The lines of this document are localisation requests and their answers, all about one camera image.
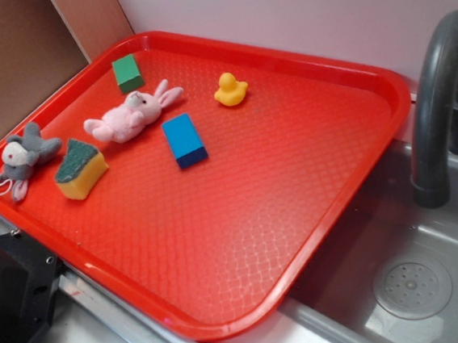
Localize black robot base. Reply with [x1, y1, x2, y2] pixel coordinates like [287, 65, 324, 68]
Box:
[0, 230, 61, 343]

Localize blue block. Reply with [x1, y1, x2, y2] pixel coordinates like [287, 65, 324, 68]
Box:
[162, 113, 208, 169]

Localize green block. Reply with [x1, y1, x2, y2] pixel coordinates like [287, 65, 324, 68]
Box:
[111, 54, 145, 94]

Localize red plastic tray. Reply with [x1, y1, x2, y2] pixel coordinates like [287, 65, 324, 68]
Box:
[0, 31, 410, 341]

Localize yellow rubber duck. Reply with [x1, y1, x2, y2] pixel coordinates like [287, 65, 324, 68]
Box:
[213, 72, 249, 107]

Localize pink plush bunny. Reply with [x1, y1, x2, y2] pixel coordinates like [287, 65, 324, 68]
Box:
[83, 80, 184, 144]

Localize yellow green sponge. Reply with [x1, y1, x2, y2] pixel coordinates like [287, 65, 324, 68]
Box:
[54, 139, 108, 201]

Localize grey toy sink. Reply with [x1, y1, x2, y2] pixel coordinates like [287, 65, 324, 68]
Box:
[219, 143, 458, 343]

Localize grey plush mouse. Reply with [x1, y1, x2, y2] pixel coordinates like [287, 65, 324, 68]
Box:
[0, 121, 62, 203]

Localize grey toy faucet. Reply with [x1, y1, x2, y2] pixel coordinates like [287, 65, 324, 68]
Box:
[411, 10, 458, 208]

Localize brown cardboard panel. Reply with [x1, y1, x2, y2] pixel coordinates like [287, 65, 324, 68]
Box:
[0, 0, 133, 139]

